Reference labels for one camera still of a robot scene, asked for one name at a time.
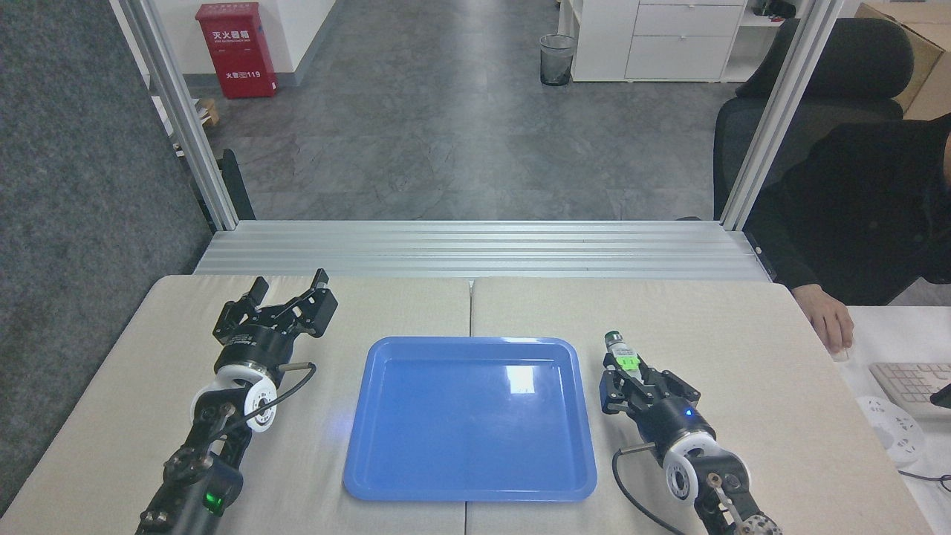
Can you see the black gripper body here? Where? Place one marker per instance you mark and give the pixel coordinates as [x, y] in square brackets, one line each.
[672, 423]
[256, 343]

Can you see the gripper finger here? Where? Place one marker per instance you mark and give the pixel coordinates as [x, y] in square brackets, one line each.
[617, 394]
[308, 306]
[236, 310]
[669, 383]

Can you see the switch part with green clip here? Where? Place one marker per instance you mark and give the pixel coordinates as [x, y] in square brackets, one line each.
[620, 349]

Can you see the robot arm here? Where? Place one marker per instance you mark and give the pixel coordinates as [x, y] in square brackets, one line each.
[706, 475]
[223, 416]

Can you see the blue plastic tray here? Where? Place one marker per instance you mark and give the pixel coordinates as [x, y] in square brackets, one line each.
[469, 420]

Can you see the person's hand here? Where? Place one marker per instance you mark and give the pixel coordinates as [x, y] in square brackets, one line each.
[828, 319]

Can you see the small cardboard box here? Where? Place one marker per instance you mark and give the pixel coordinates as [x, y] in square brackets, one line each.
[208, 111]

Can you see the white power strip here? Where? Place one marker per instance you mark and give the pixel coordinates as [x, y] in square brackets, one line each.
[891, 427]

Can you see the white keyboard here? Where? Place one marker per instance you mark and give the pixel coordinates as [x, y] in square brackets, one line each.
[910, 386]

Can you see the red fire extinguisher box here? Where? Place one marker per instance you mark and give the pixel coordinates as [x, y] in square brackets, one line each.
[236, 50]

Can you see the person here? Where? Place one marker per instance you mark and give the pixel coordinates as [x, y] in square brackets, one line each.
[869, 208]

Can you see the mesh waste bin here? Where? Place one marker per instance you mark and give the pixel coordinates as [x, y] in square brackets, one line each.
[557, 61]

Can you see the white drawer cabinet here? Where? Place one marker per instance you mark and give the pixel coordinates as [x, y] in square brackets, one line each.
[654, 41]

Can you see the black office chair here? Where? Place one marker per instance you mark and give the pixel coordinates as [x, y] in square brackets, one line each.
[832, 82]

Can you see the brown cardboard box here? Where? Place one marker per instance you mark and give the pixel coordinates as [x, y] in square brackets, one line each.
[929, 52]

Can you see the black floor bracket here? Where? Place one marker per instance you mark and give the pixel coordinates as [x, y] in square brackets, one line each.
[236, 186]

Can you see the silver aluminium rail platform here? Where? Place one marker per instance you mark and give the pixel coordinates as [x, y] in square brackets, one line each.
[475, 249]

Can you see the silver aluminium post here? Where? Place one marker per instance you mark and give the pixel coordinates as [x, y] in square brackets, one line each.
[182, 119]
[780, 111]

